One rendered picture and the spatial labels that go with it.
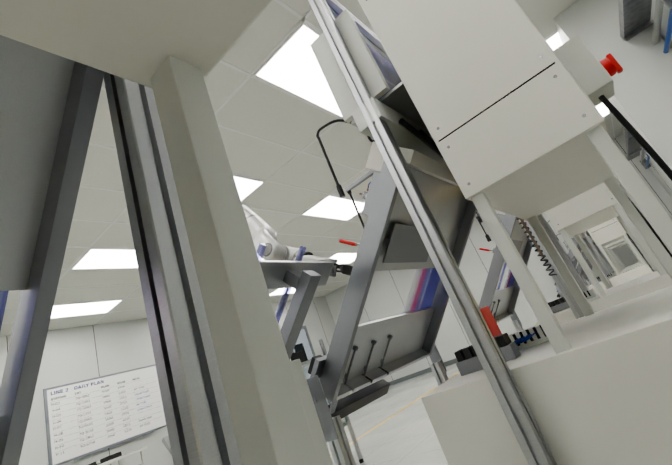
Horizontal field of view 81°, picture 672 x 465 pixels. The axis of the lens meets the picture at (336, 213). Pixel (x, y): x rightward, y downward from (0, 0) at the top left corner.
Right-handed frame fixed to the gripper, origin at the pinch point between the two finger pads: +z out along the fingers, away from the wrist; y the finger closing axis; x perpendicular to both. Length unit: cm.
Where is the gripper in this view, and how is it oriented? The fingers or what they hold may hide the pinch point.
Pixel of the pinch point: (342, 270)
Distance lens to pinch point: 128.9
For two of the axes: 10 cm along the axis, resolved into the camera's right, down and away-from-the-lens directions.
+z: 7.9, 1.0, -6.0
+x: -1.4, 9.9, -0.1
